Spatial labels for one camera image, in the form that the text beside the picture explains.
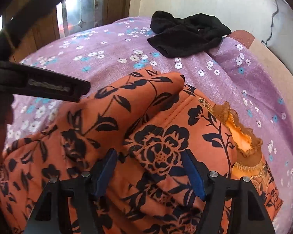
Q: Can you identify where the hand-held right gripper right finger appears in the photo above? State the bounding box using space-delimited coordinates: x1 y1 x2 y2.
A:
181 149 276 234

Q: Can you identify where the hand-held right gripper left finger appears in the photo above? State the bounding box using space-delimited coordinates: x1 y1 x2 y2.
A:
26 149 118 234

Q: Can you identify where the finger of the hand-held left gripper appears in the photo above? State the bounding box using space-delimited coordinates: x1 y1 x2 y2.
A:
0 60 91 103
4 0 72 48

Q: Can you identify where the orange black floral garment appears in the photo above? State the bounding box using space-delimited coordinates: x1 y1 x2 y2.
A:
0 66 284 234

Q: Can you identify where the purple floral bedsheet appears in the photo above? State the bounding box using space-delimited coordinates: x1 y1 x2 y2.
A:
5 16 293 225

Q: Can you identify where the wooden door with glass panel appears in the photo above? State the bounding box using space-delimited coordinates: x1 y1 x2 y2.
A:
0 0 135 62

